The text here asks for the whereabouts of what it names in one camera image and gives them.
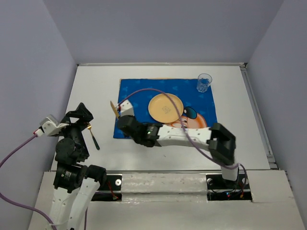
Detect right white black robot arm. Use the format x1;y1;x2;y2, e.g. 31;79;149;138
117;115;239;188

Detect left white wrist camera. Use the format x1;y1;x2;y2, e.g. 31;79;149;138
33;115;69;137

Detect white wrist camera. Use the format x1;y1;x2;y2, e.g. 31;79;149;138
117;100;134;116
33;115;69;137

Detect gold knife dark handle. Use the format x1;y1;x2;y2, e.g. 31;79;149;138
110;101;120;119

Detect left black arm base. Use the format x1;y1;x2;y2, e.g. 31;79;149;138
92;173;122;202

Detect clear plastic cup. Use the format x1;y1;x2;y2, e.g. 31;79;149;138
197;73;212;92

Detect blue cartoon placemat cloth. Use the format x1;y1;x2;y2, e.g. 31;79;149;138
118;79;217;128

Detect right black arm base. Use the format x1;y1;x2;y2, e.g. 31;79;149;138
207;173;252;201

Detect gold fork dark handle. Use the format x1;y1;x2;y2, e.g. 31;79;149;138
87;123;100;150

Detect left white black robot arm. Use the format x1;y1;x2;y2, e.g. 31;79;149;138
49;103;106;230

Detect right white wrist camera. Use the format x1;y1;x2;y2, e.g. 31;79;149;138
117;100;134;116

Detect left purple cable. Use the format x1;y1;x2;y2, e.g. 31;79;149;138
0;134;59;230

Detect tan round plate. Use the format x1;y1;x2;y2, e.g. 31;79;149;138
148;93;184;124

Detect metal table edge rail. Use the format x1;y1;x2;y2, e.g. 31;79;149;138
77;62;246;67

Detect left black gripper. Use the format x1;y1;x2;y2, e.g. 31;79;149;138
57;101;94;157

